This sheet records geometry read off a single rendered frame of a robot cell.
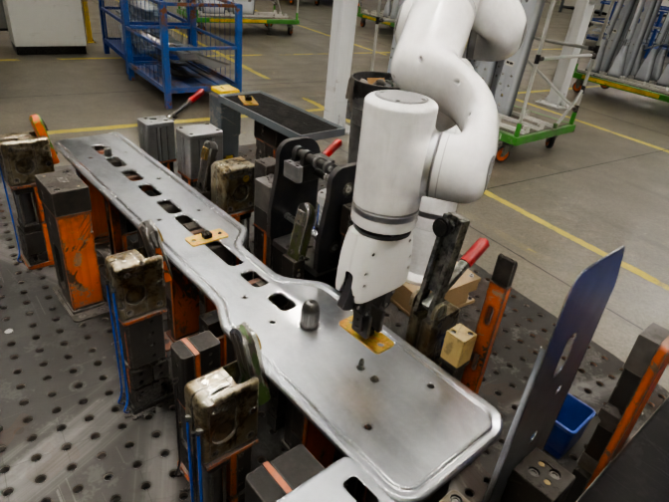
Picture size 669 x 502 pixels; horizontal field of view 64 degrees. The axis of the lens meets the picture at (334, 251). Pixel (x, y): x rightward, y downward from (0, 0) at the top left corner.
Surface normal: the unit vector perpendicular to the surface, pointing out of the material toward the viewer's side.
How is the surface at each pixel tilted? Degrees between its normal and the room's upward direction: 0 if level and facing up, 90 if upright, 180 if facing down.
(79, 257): 90
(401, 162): 88
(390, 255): 91
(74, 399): 0
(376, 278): 91
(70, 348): 0
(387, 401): 0
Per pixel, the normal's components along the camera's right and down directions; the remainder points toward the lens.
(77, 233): 0.65, 0.44
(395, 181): -0.12, 0.50
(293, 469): 0.10, -0.86
